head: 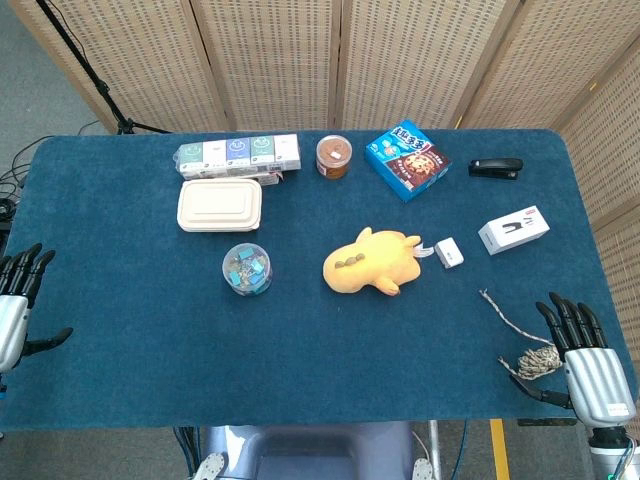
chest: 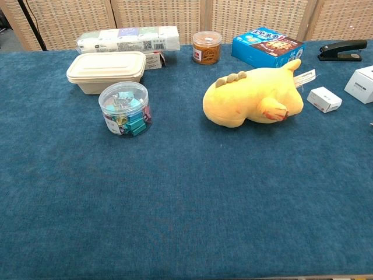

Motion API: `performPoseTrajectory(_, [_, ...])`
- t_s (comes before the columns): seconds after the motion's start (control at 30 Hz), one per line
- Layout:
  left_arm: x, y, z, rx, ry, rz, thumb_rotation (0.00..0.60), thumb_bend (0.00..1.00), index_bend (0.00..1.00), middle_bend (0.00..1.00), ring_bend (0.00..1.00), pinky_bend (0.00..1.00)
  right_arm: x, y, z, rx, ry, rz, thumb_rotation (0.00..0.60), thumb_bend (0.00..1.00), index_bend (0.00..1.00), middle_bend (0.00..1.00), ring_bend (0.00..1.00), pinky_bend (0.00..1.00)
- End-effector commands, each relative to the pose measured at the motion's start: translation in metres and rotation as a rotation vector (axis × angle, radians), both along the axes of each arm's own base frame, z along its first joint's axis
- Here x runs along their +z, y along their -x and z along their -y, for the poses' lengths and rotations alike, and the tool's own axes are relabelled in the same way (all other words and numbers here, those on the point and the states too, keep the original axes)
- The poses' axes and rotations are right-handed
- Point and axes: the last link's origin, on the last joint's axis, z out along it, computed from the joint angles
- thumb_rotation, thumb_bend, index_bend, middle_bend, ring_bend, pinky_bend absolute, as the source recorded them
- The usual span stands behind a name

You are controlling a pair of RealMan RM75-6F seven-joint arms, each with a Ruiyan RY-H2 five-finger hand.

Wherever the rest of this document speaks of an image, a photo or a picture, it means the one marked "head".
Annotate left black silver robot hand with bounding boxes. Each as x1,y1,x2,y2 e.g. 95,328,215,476
0,243,74,374

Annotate braided rope bundle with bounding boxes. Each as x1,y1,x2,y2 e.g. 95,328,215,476
478,288,565,382

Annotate yellow plush toy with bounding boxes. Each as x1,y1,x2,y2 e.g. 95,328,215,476
322,226,434,298

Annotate black stapler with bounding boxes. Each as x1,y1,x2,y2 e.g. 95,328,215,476
468,157,525,182

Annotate clear jar of binder clips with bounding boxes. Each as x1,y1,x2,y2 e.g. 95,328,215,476
221,243,274,297

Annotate jar of rubber bands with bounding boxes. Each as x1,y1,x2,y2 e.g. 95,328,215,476
315,134,353,181

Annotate grey-blue robot torso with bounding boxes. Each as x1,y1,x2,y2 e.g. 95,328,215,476
192,422,436,480

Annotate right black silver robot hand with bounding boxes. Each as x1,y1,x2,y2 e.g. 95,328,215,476
509,292,638,430

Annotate yellow floor tape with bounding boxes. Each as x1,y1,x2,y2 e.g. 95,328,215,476
488,419,512,480

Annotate tissue multipack white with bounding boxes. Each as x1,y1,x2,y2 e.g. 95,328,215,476
173,133,303,182

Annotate blue table mat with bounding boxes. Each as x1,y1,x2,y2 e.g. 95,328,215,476
0,128,632,433

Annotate beige lidded lunch box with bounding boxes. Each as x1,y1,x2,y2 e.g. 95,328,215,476
176,178,264,234

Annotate small box red white label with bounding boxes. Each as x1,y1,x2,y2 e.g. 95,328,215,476
249,169,287,188

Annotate blue cookie box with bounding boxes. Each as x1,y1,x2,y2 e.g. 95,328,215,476
364,118,454,204

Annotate black floor cables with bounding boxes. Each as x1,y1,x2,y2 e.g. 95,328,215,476
0,118,104,226

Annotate metal table leg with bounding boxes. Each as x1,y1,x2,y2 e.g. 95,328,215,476
428,420,444,480

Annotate white stapler box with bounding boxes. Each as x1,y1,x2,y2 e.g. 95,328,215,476
477,204,551,257

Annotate black tripod stand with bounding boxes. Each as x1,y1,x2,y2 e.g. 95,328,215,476
34,0,174,136

